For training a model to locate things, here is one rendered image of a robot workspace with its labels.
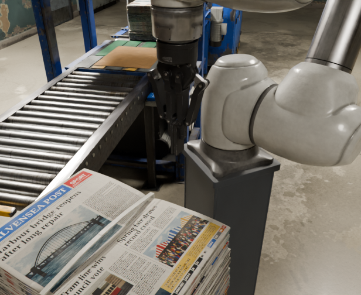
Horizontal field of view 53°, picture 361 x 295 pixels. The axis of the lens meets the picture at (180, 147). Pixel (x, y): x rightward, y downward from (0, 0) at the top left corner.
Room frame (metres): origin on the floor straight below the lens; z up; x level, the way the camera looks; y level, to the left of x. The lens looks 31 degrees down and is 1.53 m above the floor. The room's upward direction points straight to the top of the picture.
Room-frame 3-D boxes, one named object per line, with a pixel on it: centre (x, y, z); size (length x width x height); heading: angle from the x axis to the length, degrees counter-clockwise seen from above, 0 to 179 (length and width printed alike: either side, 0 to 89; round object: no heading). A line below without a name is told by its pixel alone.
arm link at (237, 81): (0.84, -0.14, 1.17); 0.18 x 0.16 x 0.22; 47
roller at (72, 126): (1.45, 0.58, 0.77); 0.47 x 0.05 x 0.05; 78
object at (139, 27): (3.07, 0.24, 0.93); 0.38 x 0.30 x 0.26; 168
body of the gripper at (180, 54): (0.65, 0.01, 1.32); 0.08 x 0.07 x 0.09; 58
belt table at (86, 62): (2.51, 0.35, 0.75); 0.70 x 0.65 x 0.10; 168
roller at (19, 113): (1.52, 0.56, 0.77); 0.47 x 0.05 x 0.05; 78
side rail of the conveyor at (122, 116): (1.46, 0.32, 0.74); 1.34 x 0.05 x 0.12; 168
